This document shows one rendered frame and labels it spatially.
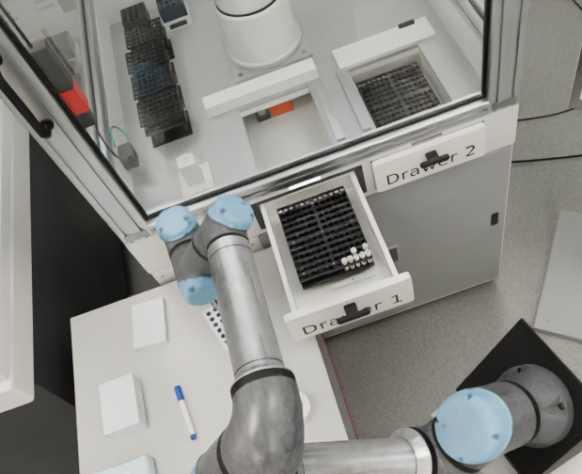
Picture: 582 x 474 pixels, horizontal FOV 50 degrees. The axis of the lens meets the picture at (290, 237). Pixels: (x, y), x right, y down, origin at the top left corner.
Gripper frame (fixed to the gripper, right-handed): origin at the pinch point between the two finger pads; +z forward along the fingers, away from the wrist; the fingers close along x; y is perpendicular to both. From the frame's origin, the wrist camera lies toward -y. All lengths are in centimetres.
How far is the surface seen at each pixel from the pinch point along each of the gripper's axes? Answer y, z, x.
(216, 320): -0.3, 7.7, -5.1
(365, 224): 4.3, 3.7, 38.3
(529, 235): 0, 88, 107
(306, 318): 19.8, -3.8, 11.7
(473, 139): 6, -2, 71
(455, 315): 7, 87, 64
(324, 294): 13.7, 3.7, 19.2
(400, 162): 0, -4, 53
